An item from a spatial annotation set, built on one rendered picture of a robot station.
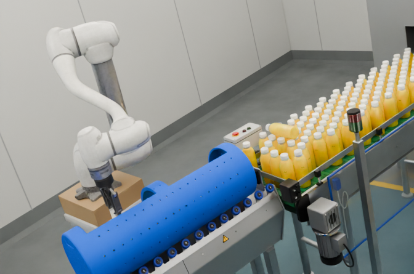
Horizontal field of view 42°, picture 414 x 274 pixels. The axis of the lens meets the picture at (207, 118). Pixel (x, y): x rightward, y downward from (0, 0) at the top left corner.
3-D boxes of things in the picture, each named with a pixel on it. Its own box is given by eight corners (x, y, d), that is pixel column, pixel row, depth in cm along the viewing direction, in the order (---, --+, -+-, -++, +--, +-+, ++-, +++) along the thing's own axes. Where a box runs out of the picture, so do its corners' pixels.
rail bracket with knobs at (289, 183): (280, 201, 263) (275, 183, 259) (289, 194, 267) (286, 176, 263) (294, 207, 255) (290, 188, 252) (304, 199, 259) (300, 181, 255)
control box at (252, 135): (227, 153, 303) (223, 136, 299) (252, 137, 313) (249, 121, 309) (238, 156, 295) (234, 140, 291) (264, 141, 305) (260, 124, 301)
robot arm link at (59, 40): (47, 55, 231) (78, 46, 234) (38, 24, 240) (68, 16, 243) (54, 73, 242) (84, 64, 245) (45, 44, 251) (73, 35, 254)
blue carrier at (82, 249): (79, 284, 235) (53, 227, 228) (228, 189, 278) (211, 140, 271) (105, 305, 211) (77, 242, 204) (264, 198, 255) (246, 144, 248)
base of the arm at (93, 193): (68, 196, 276) (64, 186, 274) (104, 175, 288) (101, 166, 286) (86, 206, 263) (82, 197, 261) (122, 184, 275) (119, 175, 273)
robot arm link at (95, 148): (86, 172, 212) (118, 161, 215) (73, 138, 206) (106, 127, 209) (84, 162, 222) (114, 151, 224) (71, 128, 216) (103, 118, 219)
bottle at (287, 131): (289, 130, 272) (263, 125, 286) (292, 142, 275) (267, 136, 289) (297, 123, 275) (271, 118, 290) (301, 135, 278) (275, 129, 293)
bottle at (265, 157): (279, 177, 284) (272, 146, 277) (276, 185, 278) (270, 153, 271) (266, 178, 287) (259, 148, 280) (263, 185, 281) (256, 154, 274)
